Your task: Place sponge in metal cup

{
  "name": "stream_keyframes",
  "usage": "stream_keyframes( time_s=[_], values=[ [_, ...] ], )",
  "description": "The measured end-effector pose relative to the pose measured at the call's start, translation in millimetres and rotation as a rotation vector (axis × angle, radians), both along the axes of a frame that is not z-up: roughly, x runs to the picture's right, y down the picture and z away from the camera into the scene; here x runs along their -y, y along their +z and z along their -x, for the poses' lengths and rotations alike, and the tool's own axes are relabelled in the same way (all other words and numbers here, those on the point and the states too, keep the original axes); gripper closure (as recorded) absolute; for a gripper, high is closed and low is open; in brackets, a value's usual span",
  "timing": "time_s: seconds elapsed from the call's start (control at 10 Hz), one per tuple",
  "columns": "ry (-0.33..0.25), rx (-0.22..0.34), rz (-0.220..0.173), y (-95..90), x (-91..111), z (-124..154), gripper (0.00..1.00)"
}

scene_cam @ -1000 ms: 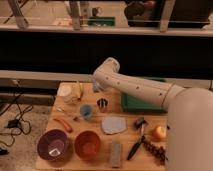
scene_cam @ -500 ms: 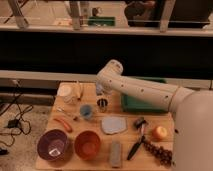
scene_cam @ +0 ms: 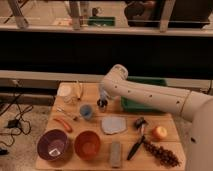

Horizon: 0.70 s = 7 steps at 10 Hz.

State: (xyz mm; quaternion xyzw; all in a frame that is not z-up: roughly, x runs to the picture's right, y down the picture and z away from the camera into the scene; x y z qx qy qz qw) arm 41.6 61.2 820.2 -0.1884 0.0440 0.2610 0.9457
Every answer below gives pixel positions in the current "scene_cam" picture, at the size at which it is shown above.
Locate purple bowl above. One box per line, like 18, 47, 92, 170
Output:
37, 129, 70, 161

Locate metal spoon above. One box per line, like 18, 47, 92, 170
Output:
56, 107, 80, 121

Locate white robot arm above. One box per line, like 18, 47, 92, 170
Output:
99, 64, 213, 171

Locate orange carrot toy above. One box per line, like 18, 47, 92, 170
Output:
53, 118, 72, 133

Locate black cables on floor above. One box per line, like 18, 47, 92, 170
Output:
0, 81, 34, 156

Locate orange bowl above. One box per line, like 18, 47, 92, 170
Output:
74, 130, 101, 161

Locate grey sponge block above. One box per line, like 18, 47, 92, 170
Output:
109, 141, 122, 168

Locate light blue cloth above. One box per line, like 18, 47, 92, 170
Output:
101, 116, 127, 135

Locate brown grape bunch toy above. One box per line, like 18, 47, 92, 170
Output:
144, 141, 180, 167

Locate green plastic bin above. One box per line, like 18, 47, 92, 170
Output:
121, 76, 167, 113

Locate blue metal cup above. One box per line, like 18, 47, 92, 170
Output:
79, 104, 93, 120

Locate striped dark cup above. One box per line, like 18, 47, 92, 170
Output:
97, 99, 108, 112

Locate red apple toy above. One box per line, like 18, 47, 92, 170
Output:
152, 126, 168, 140

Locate green box on shelf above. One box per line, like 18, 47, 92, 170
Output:
88, 16, 115, 26

